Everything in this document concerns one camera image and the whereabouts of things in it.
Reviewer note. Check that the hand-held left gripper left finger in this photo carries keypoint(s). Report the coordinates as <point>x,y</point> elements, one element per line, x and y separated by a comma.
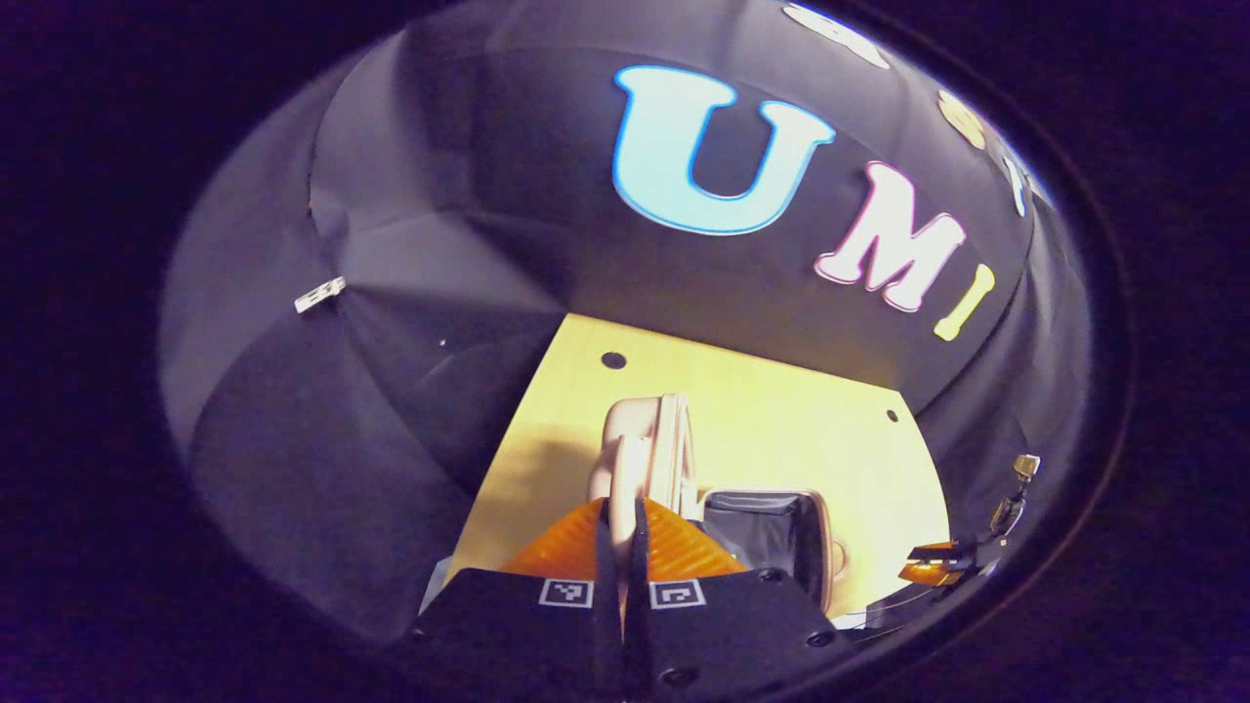
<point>527,625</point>

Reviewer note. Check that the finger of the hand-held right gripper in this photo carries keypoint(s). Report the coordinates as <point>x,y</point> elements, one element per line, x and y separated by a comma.
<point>933,566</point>

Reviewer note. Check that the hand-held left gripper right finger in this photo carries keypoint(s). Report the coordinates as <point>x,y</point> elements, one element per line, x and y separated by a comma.
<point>723,625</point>

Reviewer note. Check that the white cloth clip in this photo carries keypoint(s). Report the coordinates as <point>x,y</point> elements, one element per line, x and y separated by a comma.
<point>319,294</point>

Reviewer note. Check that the black backdrop cloth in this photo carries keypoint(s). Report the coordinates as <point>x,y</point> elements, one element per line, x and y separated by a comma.
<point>439,195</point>

